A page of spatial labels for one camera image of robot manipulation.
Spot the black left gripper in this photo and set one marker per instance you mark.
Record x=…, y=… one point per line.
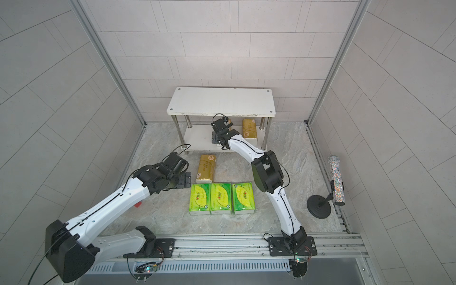
x=184, y=182

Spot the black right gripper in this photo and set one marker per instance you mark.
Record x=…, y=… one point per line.
x=218, y=136

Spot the green tissue pack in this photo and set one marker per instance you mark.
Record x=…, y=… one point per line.
x=243, y=198
x=221, y=199
x=200, y=199

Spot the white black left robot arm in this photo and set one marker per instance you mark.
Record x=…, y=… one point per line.
x=73, y=247

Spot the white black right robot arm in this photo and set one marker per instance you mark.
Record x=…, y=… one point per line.
x=268, y=177

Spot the white two-tier metal shelf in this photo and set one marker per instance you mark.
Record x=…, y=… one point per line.
x=199, y=105

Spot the left controller circuit board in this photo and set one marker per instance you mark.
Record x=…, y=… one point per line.
x=145, y=271

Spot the controller circuit board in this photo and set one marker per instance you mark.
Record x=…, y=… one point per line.
x=145, y=271
x=298, y=268

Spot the glitter tube on stand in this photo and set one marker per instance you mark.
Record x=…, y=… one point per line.
x=336, y=182

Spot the black round stand base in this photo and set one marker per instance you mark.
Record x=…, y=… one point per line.
x=319, y=206

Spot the right controller circuit board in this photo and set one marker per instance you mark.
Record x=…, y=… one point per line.
x=298, y=268

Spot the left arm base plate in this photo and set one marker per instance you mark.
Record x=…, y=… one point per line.
x=159, y=248

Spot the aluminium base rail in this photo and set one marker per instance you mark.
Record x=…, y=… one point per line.
x=227, y=247

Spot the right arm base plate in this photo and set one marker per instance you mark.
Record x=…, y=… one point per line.
x=283, y=247

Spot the aluminium corner frame post left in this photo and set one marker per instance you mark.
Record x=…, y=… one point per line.
x=103, y=53

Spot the aluminium corner frame post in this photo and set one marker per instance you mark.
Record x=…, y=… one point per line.
x=356, y=20
x=103, y=53

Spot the aluminium corner frame post right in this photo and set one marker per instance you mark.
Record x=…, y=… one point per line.
x=356, y=20

